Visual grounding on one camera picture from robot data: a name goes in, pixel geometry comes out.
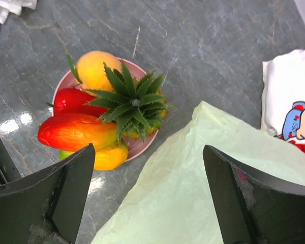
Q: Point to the white red cartoon bag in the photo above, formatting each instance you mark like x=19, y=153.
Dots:
x=283, y=98

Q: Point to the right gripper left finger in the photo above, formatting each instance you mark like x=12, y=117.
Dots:
x=47, y=206

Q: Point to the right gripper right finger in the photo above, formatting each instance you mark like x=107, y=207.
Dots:
x=253, y=206

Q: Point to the green avocado print plastic bag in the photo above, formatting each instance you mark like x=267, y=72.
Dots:
x=171, y=200

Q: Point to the fake red bell pepper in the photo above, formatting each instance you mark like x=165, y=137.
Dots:
x=72, y=100

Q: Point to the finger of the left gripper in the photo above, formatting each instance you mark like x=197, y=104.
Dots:
x=0, y=157

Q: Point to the fake red orange mango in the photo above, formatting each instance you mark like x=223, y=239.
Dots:
x=73, y=131

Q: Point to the white folded towel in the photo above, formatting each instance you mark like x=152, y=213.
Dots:
x=14, y=7

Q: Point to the fake pineapple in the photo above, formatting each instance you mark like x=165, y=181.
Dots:
x=135, y=106

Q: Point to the fake yellow pear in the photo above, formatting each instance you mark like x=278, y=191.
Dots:
x=89, y=72

